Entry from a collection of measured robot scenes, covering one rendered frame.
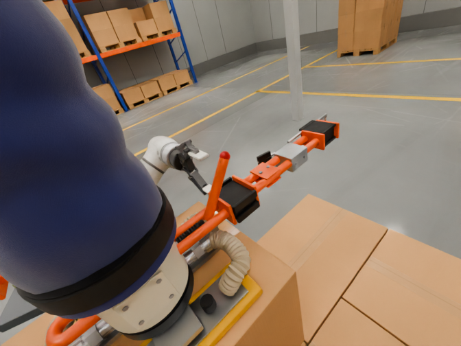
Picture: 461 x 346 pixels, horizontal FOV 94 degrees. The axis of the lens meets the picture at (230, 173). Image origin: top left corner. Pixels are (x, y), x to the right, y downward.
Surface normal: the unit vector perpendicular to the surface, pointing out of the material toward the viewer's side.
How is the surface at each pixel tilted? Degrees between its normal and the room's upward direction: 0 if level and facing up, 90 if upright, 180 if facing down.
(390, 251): 0
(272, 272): 0
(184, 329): 1
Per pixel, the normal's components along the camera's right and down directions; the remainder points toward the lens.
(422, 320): -0.23, -0.80
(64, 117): 0.80, -0.35
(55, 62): 1.00, -0.04
